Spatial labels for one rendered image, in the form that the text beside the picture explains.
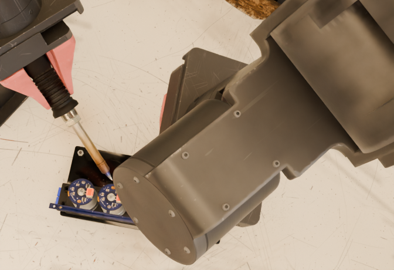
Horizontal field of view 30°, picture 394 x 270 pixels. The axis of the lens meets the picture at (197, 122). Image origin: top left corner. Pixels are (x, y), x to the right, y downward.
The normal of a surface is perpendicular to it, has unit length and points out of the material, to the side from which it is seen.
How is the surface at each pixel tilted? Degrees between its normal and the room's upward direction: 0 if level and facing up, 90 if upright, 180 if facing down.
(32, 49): 61
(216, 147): 15
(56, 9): 29
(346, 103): 72
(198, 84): 21
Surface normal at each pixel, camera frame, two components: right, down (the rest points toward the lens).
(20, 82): 0.58, 0.74
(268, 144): 0.29, -0.23
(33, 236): 0.04, -0.28
